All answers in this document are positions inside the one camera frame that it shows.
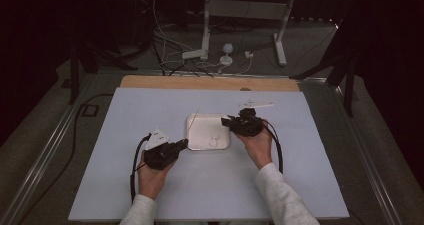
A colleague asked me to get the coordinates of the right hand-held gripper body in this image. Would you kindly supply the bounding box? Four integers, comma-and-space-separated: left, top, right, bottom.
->
231, 99, 274, 138

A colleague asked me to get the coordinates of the black floor cable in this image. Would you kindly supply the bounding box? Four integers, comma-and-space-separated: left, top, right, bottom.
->
19, 93, 114, 225

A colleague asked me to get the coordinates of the white metal stand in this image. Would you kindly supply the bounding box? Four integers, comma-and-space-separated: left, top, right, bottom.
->
200, 0, 298, 67

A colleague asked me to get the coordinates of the white hanging cable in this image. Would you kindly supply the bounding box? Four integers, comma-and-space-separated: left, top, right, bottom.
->
145, 0, 194, 52

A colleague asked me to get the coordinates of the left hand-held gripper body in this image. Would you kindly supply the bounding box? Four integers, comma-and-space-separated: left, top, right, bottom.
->
143, 128, 184, 171

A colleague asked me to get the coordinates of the wooden board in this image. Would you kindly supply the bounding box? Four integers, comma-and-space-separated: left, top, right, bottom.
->
119, 74, 301, 93

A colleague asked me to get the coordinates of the person's right hand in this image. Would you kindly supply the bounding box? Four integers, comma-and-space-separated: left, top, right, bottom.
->
234, 121, 274, 170

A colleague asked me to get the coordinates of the metal floor rail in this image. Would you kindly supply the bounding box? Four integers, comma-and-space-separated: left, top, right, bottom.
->
329, 84, 404, 225
0, 74, 98, 225

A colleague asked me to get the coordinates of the person's left hand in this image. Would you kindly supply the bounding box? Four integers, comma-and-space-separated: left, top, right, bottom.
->
137, 150, 175, 201

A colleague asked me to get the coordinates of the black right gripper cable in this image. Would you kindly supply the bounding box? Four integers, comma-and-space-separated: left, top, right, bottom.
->
261, 119, 285, 174

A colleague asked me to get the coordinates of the white cloth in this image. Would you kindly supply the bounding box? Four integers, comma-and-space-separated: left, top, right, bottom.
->
185, 113, 232, 152

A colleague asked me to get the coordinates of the black square floor frame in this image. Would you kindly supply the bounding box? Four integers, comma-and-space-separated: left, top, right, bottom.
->
80, 103, 100, 118

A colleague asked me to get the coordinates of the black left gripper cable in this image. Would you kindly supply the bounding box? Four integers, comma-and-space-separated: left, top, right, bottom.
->
129, 133, 153, 203

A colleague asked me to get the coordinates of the pale grey table mat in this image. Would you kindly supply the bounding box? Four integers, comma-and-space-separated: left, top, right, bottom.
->
68, 87, 350, 222

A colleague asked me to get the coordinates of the white round device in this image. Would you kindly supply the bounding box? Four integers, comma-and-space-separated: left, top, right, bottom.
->
219, 43, 234, 67

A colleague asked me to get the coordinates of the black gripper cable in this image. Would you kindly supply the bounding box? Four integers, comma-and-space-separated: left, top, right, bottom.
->
261, 119, 285, 174
129, 133, 153, 203

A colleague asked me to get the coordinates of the black stand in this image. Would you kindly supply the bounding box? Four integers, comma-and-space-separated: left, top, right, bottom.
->
289, 14, 358, 118

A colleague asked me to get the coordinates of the black tripod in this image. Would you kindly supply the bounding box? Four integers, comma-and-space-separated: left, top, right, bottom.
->
68, 34, 151, 106

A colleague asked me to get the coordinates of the white power strip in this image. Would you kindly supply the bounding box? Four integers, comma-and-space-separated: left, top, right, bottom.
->
181, 49, 208, 60

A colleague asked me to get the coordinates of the white floor cable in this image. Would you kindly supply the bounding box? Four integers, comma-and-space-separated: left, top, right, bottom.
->
195, 57, 252, 75

